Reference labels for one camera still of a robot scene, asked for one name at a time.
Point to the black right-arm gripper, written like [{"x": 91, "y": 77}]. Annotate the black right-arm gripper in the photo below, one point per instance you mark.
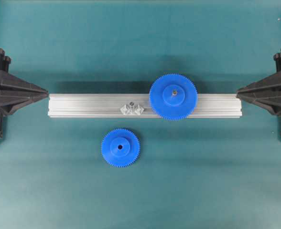
[{"x": 271, "y": 104}]

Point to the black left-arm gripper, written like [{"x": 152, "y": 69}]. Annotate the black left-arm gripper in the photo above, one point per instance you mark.
[{"x": 15, "y": 93}]

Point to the small blue gear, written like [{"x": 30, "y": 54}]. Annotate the small blue gear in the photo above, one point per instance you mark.
[{"x": 120, "y": 147}]

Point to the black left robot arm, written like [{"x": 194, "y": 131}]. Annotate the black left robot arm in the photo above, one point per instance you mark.
[{"x": 15, "y": 93}]

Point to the large blue gear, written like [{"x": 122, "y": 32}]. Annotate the large blue gear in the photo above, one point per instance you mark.
[{"x": 173, "y": 107}]

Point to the aluminium extrusion rail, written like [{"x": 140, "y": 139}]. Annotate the aluminium extrusion rail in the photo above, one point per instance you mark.
[{"x": 108, "y": 106}]

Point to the clear shaft mounting bracket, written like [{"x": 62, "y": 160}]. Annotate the clear shaft mounting bracket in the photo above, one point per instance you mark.
[{"x": 131, "y": 109}]

